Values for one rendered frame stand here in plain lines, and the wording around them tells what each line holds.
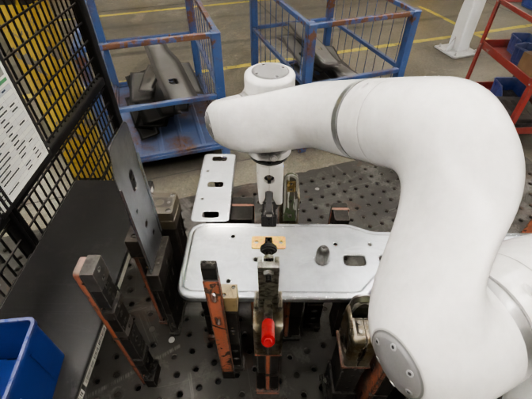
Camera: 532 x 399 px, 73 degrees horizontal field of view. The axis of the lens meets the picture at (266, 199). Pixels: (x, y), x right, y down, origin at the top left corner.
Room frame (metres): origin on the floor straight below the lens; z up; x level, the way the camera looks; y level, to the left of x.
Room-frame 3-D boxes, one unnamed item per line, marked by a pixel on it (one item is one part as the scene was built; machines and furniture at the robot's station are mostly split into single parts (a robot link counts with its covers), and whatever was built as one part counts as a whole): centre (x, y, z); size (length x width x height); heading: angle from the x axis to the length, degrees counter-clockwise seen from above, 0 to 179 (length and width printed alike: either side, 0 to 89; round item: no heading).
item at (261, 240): (0.56, -0.01, 1.01); 0.08 x 0.04 x 0.01; 90
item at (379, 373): (0.30, -0.24, 0.91); 0.07 x 0.05 x 0.42; 179
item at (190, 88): (2.59, 0.82, 0.47); 1.20 x 0.80 x 0.95; 17
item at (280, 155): (0.56, -0.01, 1.29); 0.09 x 0.08 x 0.03; 0
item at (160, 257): (0.53, 0.26, 0.85); 0.12 x 0.03 x 0.30; 179
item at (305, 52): (2.95, -0.43, 0.47); 1.20 x 0.80 x 0.95; 19
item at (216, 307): (0.36, 0.10, 0.95); 0.03 x 0.01 x 0.50; 89
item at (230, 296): (0.39, 0.07, 0.88); 0.04 x 0.04 x 0.36; 89
